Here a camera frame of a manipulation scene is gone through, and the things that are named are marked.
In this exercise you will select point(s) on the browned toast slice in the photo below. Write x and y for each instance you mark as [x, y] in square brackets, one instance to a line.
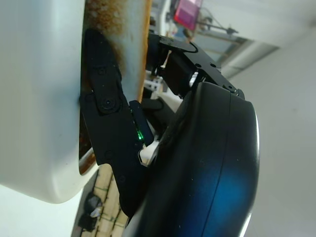
[128, 37]

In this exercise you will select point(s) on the white two-slot toaster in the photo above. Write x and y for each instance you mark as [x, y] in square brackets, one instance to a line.
[39, 98]

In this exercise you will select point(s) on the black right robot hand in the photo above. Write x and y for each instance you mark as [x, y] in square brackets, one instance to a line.
[197, 160]

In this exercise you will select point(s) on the red translucent box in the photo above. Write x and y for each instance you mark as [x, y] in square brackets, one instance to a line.
[187, 12]

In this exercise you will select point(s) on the black bag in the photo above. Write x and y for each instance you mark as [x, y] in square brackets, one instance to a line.
[90, 205]

